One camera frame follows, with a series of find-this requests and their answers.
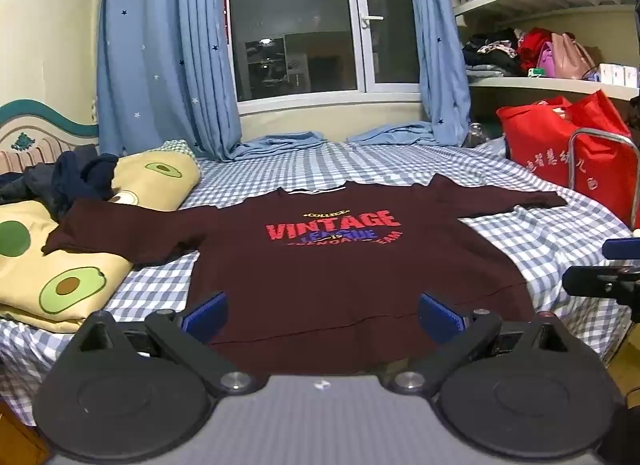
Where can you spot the red cloth on shelf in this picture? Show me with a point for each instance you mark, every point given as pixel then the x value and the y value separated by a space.
pixel 534 45

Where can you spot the red fabric bag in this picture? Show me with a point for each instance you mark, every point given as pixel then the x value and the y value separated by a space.
pixel 545 145

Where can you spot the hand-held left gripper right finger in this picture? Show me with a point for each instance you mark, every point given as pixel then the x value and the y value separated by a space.
pixel 440 317

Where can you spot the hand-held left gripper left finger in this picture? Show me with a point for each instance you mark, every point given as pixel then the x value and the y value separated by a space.
pixel 206 316

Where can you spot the striped teal-edged bed headboard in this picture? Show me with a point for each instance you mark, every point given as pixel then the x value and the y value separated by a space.
pixel 30 137

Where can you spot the maroon printed t-shirt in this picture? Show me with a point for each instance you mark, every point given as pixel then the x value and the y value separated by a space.
pixel 320 265

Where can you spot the blue star curtain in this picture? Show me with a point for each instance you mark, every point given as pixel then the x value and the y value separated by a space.
pixel 165 70
pixel 440 45

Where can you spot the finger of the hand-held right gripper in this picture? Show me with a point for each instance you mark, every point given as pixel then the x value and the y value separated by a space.
pixel 620 248
pixel 595 281

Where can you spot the pink handbag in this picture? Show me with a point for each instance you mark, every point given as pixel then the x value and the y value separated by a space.
pixel 572 57

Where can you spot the white framed window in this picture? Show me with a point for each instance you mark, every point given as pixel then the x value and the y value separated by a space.
pixel 300 45

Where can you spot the blue white checked bed sheet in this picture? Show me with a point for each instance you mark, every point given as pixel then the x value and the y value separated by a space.
pixel 525 240

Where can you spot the yellow avocado print pillow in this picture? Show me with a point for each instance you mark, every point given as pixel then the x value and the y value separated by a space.
pixel 55 265

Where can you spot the dark navy clothes pile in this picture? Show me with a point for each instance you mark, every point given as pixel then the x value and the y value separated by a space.
pixel 65 180

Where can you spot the clear plastic bottle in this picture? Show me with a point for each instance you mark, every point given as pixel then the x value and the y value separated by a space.
pixel 479 135

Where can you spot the green checkered pillow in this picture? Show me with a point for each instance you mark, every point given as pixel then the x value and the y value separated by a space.
pixel 177 146

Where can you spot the metal tube frame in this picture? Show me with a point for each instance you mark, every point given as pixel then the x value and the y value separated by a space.
pixel 595 131

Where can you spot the row of white boxes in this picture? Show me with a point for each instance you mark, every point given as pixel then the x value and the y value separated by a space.
pixel 620 75

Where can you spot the dark folded clothes on shelf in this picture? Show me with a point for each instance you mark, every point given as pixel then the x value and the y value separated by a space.
pixel 492 57

